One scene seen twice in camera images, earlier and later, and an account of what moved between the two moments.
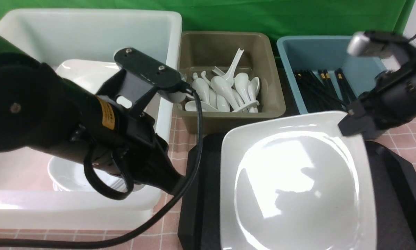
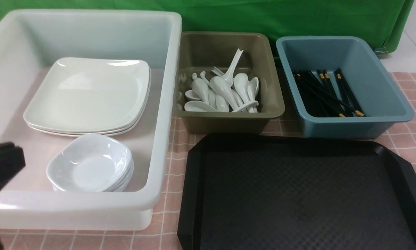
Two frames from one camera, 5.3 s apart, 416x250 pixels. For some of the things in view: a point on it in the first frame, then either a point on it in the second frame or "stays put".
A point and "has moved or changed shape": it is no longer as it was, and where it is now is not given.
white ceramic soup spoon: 191,106 stays put
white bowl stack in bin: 67,175 stays put
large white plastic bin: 20,194 stays put
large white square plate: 297,183 has moved or changed shape
